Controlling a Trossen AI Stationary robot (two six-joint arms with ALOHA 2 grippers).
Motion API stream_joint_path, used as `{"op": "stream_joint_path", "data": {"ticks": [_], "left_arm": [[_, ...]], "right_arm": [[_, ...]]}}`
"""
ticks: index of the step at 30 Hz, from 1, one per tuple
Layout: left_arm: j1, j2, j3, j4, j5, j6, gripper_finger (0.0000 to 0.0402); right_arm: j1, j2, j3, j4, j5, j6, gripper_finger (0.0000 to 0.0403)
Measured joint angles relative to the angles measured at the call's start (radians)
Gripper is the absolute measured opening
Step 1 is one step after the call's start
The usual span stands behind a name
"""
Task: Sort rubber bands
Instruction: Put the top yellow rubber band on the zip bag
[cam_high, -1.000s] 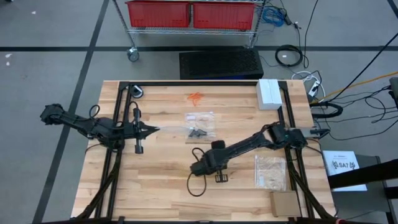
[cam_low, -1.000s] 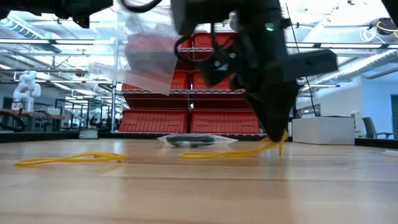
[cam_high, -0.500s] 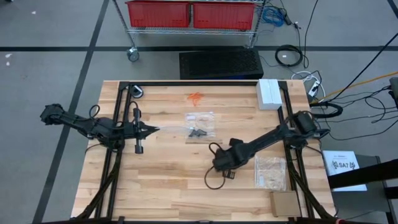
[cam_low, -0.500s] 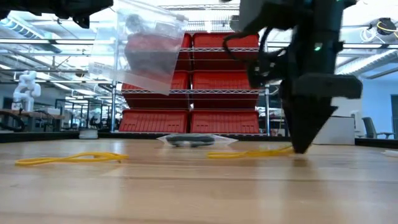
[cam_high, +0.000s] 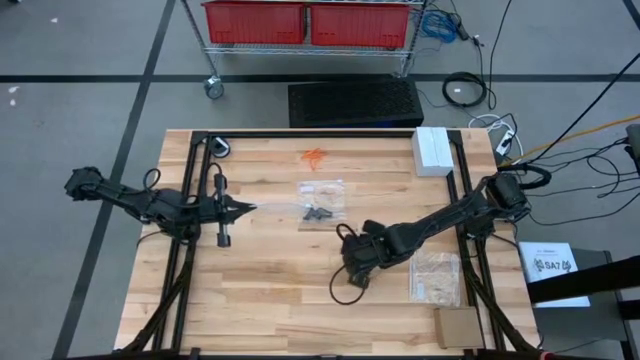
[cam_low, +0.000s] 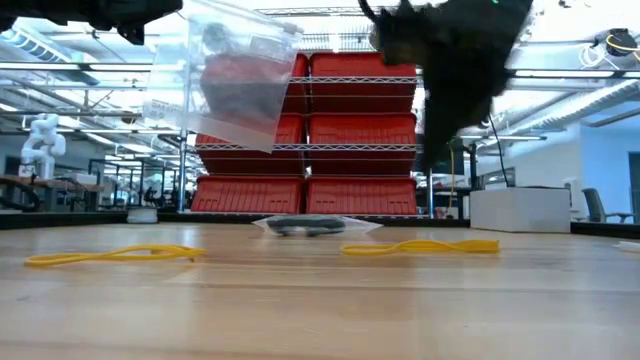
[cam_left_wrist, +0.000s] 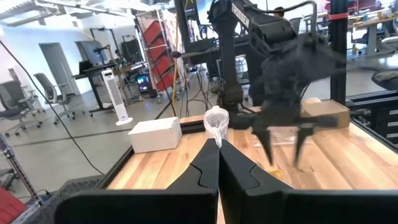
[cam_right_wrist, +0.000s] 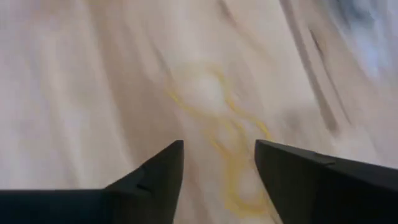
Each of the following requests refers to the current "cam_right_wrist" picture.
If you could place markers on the yellow rubber bands pile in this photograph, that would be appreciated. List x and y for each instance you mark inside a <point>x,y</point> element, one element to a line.
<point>234,161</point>

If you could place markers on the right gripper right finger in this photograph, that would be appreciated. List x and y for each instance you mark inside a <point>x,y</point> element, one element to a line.
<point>326,193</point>

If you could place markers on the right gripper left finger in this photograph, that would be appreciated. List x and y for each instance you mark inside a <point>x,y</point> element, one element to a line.
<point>124,208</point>

